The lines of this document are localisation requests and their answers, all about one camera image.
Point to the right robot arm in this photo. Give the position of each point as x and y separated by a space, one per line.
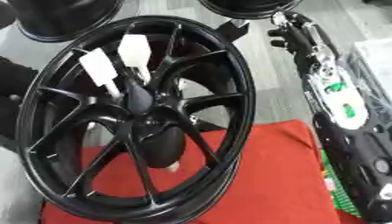
352 140

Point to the green white checked sheet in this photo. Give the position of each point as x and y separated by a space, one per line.
339 186

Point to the black wheel stand bracket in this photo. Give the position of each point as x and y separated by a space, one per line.
232 29

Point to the black spoked wheel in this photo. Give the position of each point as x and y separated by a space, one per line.
224 87

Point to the black round wheel rim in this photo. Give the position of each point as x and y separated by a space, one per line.
66 17
250 7

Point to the pale pierced plastic crate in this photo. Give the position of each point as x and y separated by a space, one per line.
375 70

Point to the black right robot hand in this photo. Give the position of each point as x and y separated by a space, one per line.
296 40

